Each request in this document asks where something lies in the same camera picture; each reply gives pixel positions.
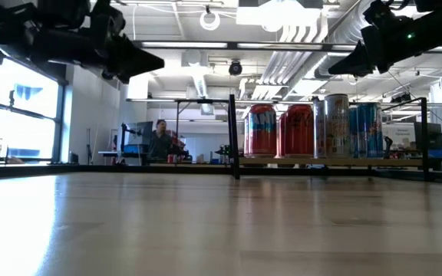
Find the red cabinet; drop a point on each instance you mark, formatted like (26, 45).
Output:
(179, 143)

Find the black ceiling camera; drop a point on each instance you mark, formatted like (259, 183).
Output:
(235, 69)

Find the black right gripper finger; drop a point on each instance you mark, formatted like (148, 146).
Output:
(359, 69)
(355, 55)

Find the wooden shelf board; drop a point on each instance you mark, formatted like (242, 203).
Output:
(401, 162)

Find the black aluminium table frame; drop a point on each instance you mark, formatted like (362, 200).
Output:
(90, 169)

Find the large bright window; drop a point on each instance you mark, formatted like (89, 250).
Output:
(25, 134)

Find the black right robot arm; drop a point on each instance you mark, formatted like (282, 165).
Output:
(436, 30)

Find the dark red soda can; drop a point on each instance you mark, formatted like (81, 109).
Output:
(281, 138)
(299, 132)

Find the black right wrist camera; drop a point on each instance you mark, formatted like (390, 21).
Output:
(380, 15)

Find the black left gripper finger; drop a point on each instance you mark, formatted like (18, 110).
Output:
(127, 71)
(129, 51)

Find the person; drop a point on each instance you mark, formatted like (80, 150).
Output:
(160, 143)

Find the black metal gantry frame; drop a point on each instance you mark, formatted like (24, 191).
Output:
(202, 100)

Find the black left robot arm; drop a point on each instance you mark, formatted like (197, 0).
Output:
(2, 23)

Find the red Fanta can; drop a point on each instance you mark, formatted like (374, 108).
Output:
(262, 134)
(246, 138)

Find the black metal shelf frame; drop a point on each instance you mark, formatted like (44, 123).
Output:
(233, 134)

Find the computer monitor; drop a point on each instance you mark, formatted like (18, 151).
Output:
(428, 136)
(136, 134)

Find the tall white can black lid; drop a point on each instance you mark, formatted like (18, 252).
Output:
(337, 130)
(318, 130)

